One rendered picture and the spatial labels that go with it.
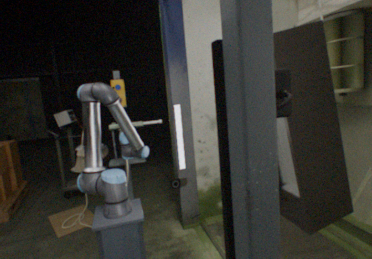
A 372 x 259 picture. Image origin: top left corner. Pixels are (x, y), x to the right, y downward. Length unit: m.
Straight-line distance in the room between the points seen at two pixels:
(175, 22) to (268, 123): 2.10
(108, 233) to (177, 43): 1.65
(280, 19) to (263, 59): 2.56
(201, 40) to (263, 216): 2.15
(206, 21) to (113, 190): 1.72
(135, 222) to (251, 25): 1.41
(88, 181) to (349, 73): 2.40
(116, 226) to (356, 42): 2.49
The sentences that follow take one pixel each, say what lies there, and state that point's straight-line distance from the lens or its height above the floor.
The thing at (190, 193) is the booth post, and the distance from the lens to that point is 2.48.
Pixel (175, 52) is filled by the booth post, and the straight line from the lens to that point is 2.30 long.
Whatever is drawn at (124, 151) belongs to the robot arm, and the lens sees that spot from 1.94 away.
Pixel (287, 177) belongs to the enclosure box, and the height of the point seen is 0.56.
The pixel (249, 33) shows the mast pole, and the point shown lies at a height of 1.43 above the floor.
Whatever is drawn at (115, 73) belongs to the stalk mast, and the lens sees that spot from 2.41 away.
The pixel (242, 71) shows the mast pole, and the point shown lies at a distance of 0.30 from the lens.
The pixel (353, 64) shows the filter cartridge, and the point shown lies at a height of 1.50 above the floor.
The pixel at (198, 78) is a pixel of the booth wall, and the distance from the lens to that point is 2.33.
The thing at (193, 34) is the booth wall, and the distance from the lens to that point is 2.38.
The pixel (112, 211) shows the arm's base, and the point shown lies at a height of 0.69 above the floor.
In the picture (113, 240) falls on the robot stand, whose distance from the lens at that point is 1.64.
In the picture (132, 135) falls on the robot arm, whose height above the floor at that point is 1.10.
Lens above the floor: 1.37
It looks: 7 degrees down
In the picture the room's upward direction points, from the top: 5 degrees counter-clockwise
